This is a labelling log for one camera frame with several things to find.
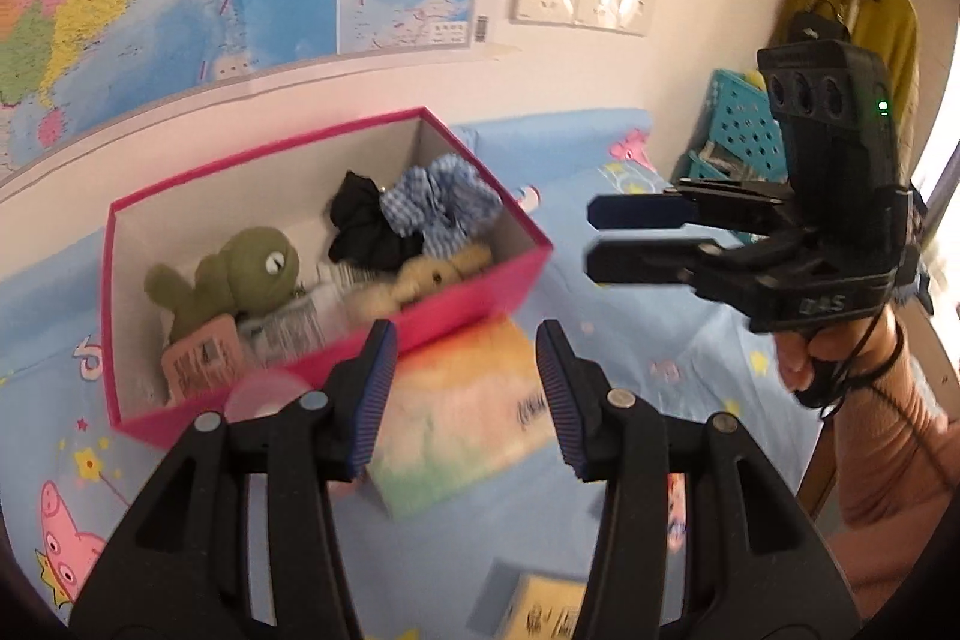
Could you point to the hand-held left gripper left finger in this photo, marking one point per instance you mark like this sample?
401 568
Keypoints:
375 385

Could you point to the pink cardboard box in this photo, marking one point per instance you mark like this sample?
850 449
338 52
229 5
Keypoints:
465 302

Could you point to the person's right hand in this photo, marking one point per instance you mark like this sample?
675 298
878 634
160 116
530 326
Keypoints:
795 355

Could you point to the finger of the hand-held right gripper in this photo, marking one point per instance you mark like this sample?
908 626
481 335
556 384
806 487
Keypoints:
637 211
637 261

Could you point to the black scrunchie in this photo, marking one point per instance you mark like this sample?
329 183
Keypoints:
367 227

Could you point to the small yellow packet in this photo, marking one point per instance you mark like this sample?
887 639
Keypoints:
547 610

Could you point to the yellow hanging garment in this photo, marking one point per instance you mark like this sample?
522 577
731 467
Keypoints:
892 25

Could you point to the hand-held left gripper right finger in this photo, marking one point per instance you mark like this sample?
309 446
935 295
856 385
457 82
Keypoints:
559 392

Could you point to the green plush frog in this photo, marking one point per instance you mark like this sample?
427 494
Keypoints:
240 280

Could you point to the blue gingham scrunchie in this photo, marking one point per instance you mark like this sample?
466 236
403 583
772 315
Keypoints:
442 197

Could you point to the person's right forearm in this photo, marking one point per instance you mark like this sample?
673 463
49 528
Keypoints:
885 460

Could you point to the white tissue pack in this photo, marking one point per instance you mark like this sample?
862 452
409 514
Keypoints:
300 317

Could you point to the rainbow tissue box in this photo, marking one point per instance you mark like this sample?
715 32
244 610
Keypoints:
457 415

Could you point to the blue plastic basket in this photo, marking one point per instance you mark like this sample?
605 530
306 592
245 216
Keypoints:
735 123

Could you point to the beige fluffy plush toy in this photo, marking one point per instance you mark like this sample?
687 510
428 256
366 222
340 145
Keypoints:
427 276

